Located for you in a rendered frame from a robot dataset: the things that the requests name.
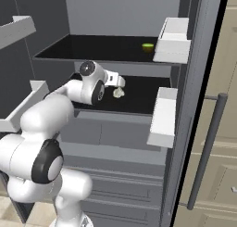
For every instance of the green lime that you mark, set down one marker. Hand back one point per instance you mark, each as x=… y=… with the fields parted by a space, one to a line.
x=147 y=47

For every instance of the grey freezer drawer front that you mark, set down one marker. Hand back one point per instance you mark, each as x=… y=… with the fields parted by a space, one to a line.
x=129 y=190

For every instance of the grey fridge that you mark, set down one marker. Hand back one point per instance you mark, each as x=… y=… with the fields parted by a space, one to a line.
x=120 y=14

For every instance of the dark grey fridge door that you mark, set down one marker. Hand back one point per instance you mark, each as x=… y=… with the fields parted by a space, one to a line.
x=12 y=67

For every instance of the black fridge shelf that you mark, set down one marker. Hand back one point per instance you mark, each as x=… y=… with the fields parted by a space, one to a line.
x=142 y=94
x=98 y=48

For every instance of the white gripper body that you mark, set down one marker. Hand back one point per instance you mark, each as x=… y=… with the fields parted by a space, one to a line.
x=121 y=81

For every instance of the white fridge door bin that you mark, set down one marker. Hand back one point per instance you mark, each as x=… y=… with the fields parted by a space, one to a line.
x=163 y=119
x=172 y=44
x=14 y=31
x=21 y=111

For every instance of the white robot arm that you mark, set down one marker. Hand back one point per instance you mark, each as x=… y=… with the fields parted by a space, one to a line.
x=40 y=125

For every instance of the white garlic bulb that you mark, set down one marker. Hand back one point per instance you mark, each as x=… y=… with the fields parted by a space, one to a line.
x=118 y=93

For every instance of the grey fridge crisper drawer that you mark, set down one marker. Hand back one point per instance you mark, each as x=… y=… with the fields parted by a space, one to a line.
x=123 y=133

